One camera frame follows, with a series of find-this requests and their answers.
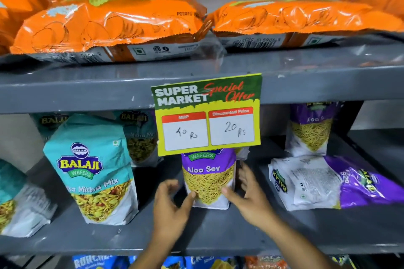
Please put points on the blue yellow snack packet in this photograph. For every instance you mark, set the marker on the blue yellow snack packet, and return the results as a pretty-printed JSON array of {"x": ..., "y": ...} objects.
[{"x": 211, "y": 263}]

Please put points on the person's right thumb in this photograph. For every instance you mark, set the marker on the person's right thumb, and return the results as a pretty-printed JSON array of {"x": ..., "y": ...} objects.
[{"x": 231, "y": 195}]

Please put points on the person's left thumb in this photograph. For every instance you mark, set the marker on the person's left thumb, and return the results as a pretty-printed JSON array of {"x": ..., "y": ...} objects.
[{"x": 188, "y": 201}]

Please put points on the person's right hand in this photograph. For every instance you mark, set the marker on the person's right hand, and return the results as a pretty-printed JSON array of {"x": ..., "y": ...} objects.
[{"x": 254, "y": 202}]

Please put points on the grey metal shelf board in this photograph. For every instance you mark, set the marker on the grey metal shelf board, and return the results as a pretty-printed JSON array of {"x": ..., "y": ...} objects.
[
  {"x": 221, "y": 231},
  {"x": 79, "y": 86}
]

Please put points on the black shelf bracket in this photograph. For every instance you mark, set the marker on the black shelf bracket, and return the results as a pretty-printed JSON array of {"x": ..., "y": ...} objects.
[{"x": 348, "y": 117}]

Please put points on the green yellow price sign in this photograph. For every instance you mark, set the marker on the green yellow price sign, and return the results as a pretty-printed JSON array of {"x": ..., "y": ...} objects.
[{"x": 206, "y": 114}]

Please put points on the person's left hand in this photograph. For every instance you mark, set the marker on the person's left hand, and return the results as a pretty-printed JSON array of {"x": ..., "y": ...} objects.
[{"x": 169, "y": 215}]

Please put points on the person's right forearm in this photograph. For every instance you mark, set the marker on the person's right forearm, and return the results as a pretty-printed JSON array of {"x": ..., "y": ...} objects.
[{"x": 296, "y": 246}]

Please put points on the person's left forearm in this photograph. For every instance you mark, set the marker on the person's left forearm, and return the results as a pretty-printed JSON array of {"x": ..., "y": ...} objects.
[{"x": 156, "y": 256}]

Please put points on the orange red snack packet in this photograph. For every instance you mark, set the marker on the orange red snack packet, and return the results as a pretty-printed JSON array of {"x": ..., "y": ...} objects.
[{"x": 266, "y": 263}]

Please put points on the teal mix snack packet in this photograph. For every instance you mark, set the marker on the teal mix snack packet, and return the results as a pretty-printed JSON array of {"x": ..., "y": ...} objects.
[
  {"x": 19, "y": 205},
  {"x": 142, "y": 142},
  {"x": 50, "y": 123},
  {"x": 94, "y": 168}
]

